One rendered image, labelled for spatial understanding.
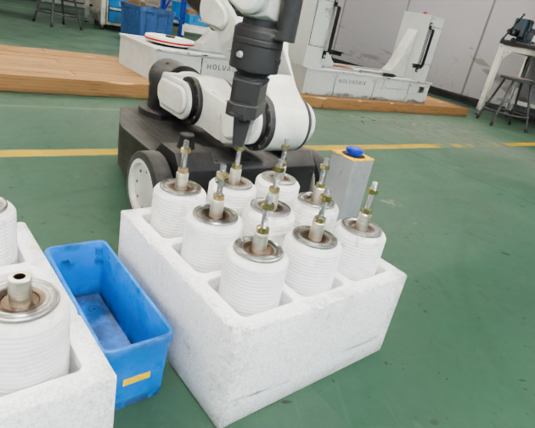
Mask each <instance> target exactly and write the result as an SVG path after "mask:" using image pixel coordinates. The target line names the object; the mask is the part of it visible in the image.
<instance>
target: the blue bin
mask: <svg viewBox="0 0 535 428"><path fill-rule="evenodd" d="M44 256H45V257H46V258H47V260H48V262H49V264H50V266H51V267H52V269H53V270H54V272H55V274H56V275H57V277H58V279H59V281H60V283H61V284H62V285H63V287H64V288H65V291H66V292H67V294H68V296H69V297H70V299H71V300H72V302H73V304H74V305H75V307H76V310H77V313H78V315H80V316H81V317H82V319H83V321H84V322H85V324H86V326H87V327H88V329H89V330H90V332H91V334H92V335H93V338H94V340H96V342H97V344H98V345H99V348H100V349H101V351H102V353H103V354H104V356H105V357H106V359H107V361H108V362H109V364H110V366H111V368H112V369H113V370H114V372H115V374H116V389H115V410H117V409H119V408H124V407H126V406H128V405H130V404H133V403H136V402H139V401H141V400H144V399H146V398H148V397H152V396H154V395H156V394H158V393H159V391H160V389H161V382H162V376H163V372H164V368H165V363H166V355H167V351H168V346H169V343H170V342H171V341H172V337H173V332H174V330H173V328H172V326H171V325H170V324H169V323H168V322H167V320H166V319H165V318H164V316H163V315H162V314H161V312H160V311H159V309H158V308H157V307H156V306H155V304H154V303H153V302H152V301H151V300H150V298H149V297H148V296H147V294H146V293H145V292H144V290H143V289H142V287H141V286H140V285H139V283H138V282H137V281H136V279H135V278H134V277H133V276H132V275H131V273H130V272H129V271H128V270H127V268H126V267H125V265H124V264H123V263H122V261H121V260H120V259H119V257H118V256H117V255H116V253H115V252H114V251H113V250H112V249H111V247H110V246H109V245H108V243H107V242H105V241H103V240H92V241H86V242H80V243H74V244H68V245H57V246H52V247H48V248H47V249H46V250H45V251H44ZM115 410H114V411H115Z"/></svg>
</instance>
